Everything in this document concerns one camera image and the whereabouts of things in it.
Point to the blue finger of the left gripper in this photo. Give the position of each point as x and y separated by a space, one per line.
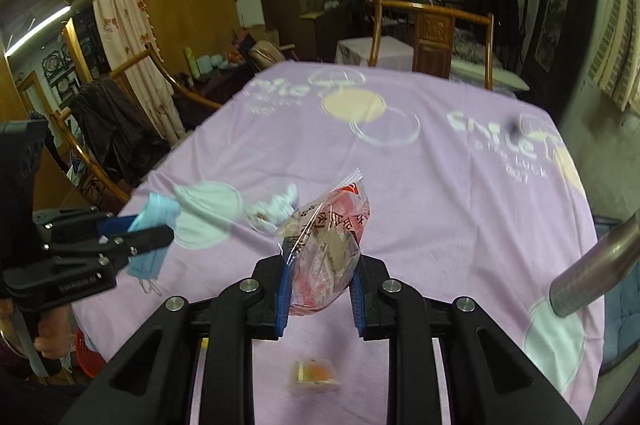
112 226
145 240

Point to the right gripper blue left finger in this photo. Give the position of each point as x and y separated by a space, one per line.
284 294

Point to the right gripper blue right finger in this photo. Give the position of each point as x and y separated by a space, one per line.
356 294

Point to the blue face mask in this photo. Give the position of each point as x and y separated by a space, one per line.
157 221

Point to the red snack wrapper bag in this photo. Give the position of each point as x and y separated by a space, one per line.
320 244

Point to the white plastic wrap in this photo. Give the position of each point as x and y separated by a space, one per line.
267 217

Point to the small clear jelly cup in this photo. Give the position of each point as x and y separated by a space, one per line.
313 376

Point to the person's left hand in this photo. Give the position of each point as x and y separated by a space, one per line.
54 331

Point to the dark jacket on chair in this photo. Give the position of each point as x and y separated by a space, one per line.
117 131

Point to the red plastic basket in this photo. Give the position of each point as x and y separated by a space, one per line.
91 362

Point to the purple printed bed sheet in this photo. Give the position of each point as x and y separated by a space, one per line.
471 193

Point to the floral orange curtain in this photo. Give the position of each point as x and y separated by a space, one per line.
125 31

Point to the wooden chair far end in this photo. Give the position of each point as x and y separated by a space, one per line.
433 41

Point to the blue cushioned chair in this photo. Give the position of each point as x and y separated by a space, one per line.
621 333

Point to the striped window curtain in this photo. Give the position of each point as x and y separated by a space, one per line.
615 65

